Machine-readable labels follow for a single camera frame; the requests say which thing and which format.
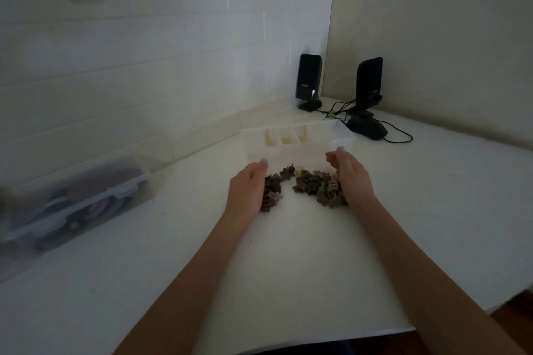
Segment person's right hand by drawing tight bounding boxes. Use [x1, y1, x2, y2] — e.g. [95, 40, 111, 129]
[326, 146, 379, 210]

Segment person's left hand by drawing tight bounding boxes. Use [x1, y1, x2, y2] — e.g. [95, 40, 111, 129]
[224, 159, 269, 219]

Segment pile of dark small pieces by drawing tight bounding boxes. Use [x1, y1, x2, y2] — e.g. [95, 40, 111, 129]
[261, 163, 350, 213]

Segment person's right forearm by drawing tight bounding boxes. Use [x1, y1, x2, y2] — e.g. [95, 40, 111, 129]
[353, 199, 527, 355]

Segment person's left forearm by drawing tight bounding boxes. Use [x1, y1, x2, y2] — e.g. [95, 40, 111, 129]
[112, 210, 257, 355]

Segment clear compartment organizer box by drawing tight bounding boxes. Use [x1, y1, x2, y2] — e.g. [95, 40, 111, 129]
[240, 119, 357, 165]

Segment black speaker with stand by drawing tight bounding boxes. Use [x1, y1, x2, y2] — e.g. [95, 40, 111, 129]
[346, 56, 388, 141]

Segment black desktop speaker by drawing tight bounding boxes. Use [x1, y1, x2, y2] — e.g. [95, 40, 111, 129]
[295, 54, 324, 113]

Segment colourful rolls in storage box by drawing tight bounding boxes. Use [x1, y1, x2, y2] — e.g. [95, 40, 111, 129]
[35, 169, 144, 243]

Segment clear plastic storage box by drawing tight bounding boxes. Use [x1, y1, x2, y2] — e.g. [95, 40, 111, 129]
[0, 154, 155, 285]

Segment black cable with green plug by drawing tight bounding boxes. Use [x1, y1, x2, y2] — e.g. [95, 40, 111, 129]
[319, 100, 358, 123]

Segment black speaker cable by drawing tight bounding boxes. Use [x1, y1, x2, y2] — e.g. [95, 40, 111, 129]
[377, 117, 413, 144]

